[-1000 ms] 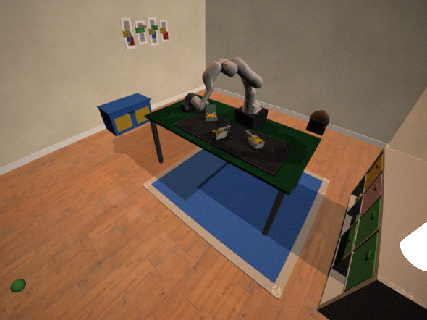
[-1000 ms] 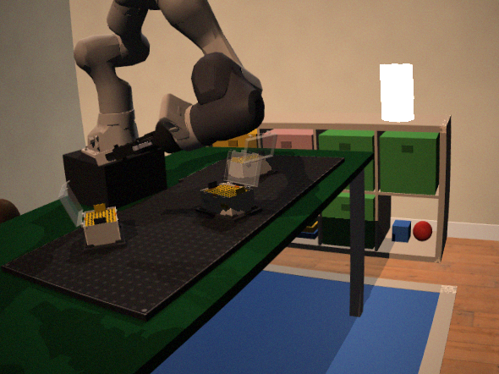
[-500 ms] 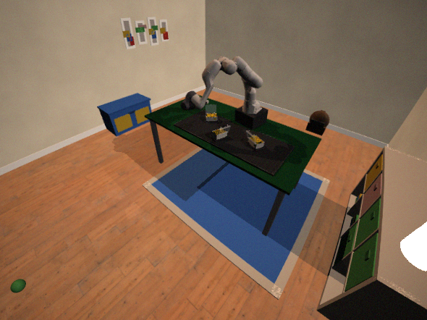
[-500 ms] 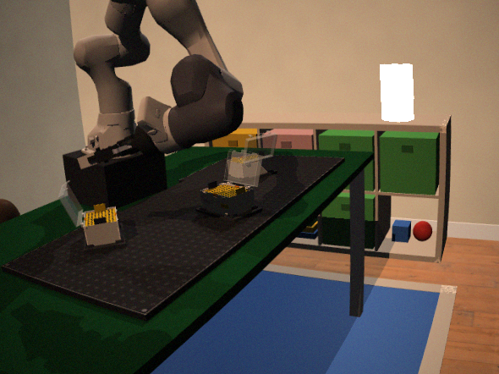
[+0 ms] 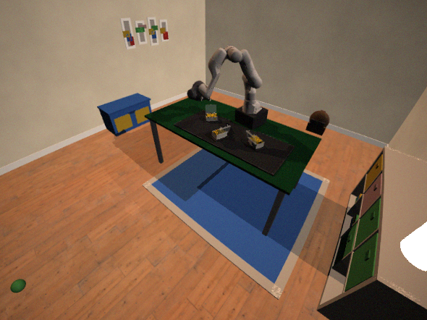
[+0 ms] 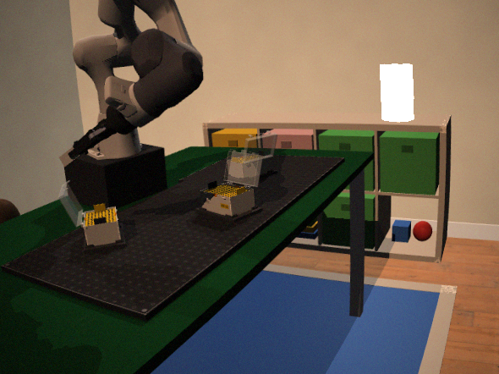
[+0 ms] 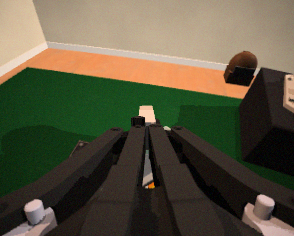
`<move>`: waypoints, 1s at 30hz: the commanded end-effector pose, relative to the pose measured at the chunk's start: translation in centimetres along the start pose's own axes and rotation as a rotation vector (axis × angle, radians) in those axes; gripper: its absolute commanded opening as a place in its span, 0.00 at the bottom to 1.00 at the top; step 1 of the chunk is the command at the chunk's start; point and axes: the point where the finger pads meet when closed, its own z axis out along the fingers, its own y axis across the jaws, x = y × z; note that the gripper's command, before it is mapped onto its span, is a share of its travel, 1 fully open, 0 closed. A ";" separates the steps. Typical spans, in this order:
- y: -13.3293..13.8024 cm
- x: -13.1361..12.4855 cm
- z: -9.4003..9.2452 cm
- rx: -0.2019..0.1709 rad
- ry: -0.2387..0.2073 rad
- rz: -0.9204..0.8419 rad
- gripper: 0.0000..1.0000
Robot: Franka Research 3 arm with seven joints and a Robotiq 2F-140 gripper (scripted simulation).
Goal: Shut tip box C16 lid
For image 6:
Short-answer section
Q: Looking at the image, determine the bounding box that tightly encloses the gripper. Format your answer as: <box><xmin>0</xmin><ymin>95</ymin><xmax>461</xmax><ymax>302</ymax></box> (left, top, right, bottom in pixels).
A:
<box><xmin>59</xmin><ymin>106</ymin><xmax>137</xmax><ymax>167</ymax></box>

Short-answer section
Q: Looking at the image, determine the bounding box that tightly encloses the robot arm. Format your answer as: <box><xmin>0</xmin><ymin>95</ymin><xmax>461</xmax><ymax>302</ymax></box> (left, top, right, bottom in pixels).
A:
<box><xmin>73</xmin><ymin>0</ymin><xmax>203</xmax><ymax>160</ymax></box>

